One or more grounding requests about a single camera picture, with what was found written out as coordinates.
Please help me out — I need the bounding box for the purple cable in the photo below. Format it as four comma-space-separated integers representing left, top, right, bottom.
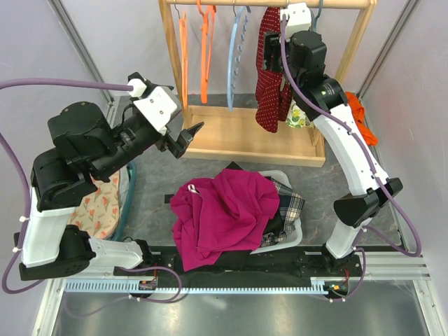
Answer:
0, 78, 183, 319
279, 13, 422, 258

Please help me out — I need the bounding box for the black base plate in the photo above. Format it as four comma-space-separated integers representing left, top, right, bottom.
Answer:
113, 244, 365, 291

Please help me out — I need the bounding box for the red polka dot skirt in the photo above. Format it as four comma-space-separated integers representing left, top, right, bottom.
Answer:
255, 7, 292, 133

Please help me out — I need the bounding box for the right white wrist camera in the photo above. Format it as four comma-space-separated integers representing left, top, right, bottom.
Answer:
279, 2, 312, 39

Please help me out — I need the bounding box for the blue grey hanger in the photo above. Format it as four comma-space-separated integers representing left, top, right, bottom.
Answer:
310, 0, 323, 32

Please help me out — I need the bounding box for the black pleated skirt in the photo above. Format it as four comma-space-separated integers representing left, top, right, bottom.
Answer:
213, 170, 305, 271

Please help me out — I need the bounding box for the navy plaid skirt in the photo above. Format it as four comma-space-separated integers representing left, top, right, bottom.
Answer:
260, 176, 305, 248

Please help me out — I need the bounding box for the light blue hanger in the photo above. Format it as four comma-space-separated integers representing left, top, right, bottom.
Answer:
227, 6, 251, 112

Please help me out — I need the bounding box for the orange cloth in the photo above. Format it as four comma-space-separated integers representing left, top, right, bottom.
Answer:
345, 92, 378, 146

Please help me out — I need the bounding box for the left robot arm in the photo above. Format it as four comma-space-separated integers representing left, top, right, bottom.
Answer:
19, 101, 201, 281

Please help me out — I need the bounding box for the white perforated basket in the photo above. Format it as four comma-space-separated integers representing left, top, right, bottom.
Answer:
251, 170, 302, 254

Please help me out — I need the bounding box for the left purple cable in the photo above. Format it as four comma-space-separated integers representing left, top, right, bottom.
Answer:
0, 78, 183, 319

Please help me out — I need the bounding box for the teal laundry basket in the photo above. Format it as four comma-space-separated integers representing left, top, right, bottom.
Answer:
107, 161, 137, 241

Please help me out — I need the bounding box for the tulip print cloth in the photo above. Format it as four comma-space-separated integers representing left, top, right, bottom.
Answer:
67, 171, 120, 239

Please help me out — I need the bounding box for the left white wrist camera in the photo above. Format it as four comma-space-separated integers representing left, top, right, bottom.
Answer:
128, 78, 182, 135

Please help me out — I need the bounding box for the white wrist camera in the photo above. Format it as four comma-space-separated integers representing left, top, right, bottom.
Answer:
279, 2, 312, 39
128, 78, 182, 135

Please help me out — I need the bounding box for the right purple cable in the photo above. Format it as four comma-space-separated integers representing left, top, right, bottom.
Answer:
279, 13, 422, 258

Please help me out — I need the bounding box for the orange hanger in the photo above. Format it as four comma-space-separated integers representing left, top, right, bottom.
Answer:
196, 0, 216, 104
174, 4, 188, 110

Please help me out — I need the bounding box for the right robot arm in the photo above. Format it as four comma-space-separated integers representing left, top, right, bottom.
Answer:
262, 31, 403, 276

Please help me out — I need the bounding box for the lemon print skirt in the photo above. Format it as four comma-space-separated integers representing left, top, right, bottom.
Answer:
286, 99, 313, 129

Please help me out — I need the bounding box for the white cable duct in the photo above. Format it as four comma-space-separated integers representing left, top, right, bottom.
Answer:
64, 279, 330, 295

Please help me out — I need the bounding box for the small black square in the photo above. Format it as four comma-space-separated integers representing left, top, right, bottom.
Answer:
164, 194, 174, 204

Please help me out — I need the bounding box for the magenta pleated skirt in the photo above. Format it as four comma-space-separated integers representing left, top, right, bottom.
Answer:
170, 169, 279, 271

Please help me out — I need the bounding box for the wooden clothes rack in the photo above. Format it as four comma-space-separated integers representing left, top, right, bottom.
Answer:
158, 1, 377, 167

